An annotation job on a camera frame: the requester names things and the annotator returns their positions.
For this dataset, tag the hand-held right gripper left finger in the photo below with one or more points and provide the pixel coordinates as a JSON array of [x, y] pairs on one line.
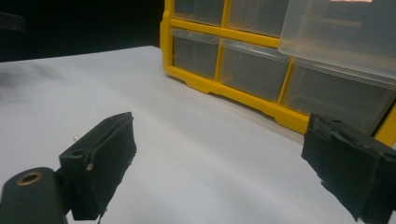
[[99, 165]]

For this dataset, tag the small white item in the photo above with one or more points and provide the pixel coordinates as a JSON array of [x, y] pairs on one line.
[[75, 137]]

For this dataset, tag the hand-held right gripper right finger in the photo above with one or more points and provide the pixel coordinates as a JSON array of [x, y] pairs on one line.
[[351, 168]]

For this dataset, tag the clear plastic drawer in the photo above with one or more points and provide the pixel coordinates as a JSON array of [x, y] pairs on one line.
[[255, 15], [252, 71], [342, 34], [194, 56], [336, 96], [199, 11]]

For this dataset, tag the yellow organizer cabinet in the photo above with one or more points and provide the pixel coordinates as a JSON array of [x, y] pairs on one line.
[[243, 96]]

